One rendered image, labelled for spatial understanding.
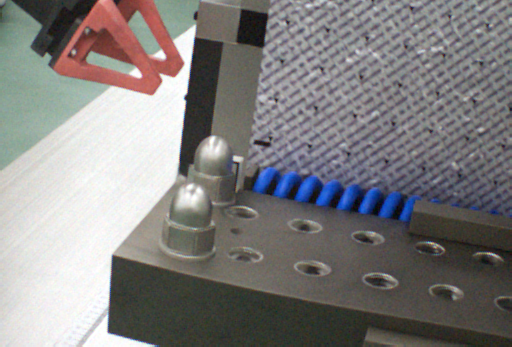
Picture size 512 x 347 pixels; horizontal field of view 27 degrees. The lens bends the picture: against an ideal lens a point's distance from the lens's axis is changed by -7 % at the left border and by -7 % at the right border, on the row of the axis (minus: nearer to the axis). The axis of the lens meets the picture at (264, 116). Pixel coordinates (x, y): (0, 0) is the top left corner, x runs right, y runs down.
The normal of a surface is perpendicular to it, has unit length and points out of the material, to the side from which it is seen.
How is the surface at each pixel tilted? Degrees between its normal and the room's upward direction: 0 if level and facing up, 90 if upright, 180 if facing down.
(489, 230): 90
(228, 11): 90
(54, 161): 0
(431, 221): 90
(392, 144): 90
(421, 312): 0
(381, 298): 0
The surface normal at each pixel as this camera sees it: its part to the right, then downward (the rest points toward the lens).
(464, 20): -0.22, 0.26
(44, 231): 0.14, -0.95
